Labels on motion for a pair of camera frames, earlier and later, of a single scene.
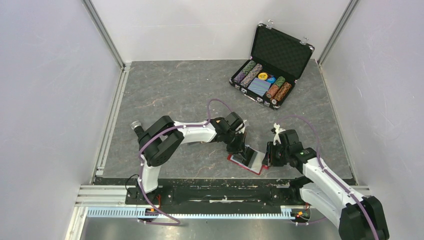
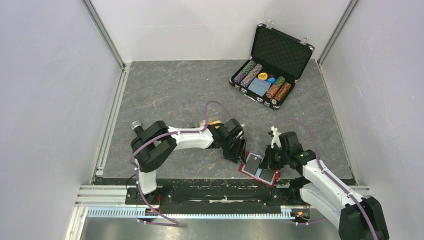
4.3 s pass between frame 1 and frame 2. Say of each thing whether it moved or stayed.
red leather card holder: moved
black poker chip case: stayed
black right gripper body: stayed
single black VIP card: moved
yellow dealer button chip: stayed
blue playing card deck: stayed
